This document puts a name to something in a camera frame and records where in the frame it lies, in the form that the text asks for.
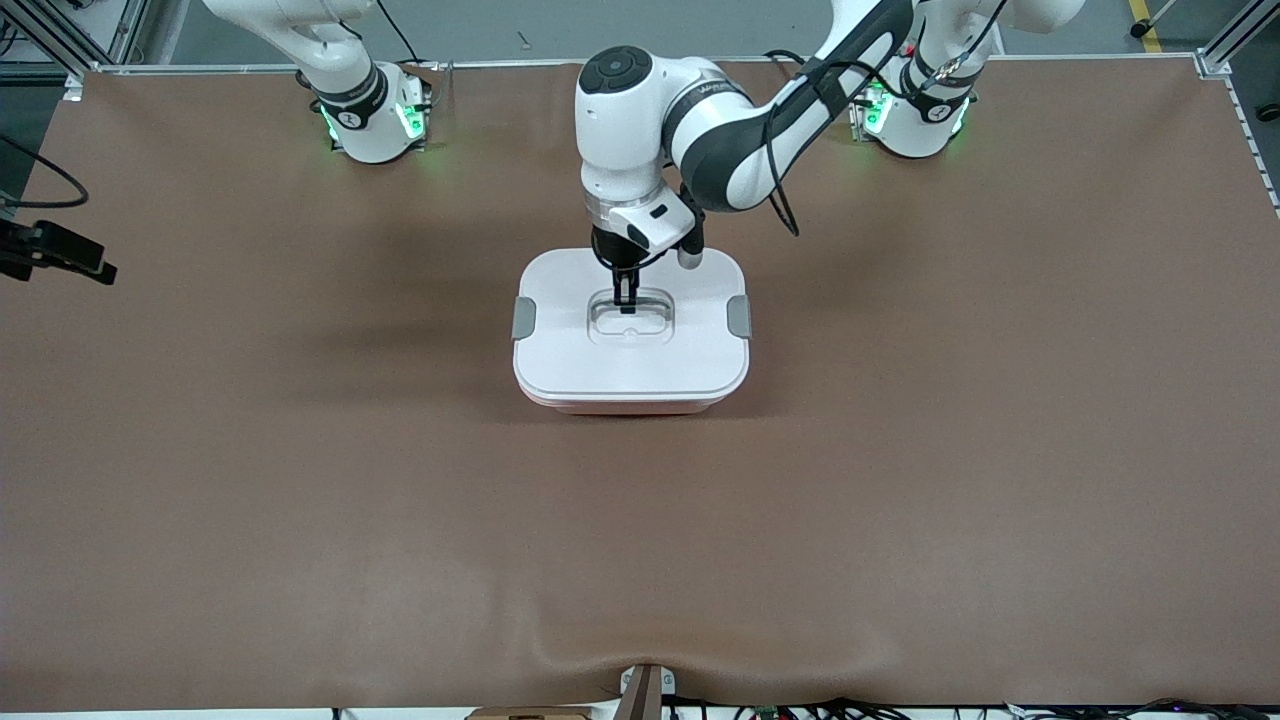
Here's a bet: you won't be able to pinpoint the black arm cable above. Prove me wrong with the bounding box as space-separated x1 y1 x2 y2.
760 0 1001 239
0 134 90 210

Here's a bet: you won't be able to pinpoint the pink plastic box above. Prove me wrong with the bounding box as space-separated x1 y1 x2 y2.
518 380 749 417

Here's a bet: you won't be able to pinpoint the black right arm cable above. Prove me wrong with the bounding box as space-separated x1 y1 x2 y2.
0 134 90 210

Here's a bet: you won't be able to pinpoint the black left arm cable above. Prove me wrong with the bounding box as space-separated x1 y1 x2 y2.
760 0 1001 239

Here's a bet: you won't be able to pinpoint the grey metal bracket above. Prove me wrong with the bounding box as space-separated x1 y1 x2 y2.
618 663 677 720

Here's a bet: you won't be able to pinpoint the black base cable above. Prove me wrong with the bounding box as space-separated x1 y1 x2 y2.
372 0 429 69

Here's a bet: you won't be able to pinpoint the white box lid grey latches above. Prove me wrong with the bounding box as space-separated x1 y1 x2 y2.
512 247 751 400

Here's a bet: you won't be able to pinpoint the brown table mat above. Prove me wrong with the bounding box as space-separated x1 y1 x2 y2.
0 57 1280 713

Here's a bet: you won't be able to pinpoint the aluminium frame post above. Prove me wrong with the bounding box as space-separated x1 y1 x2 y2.
1197 0 1280 79
0 0 151 101

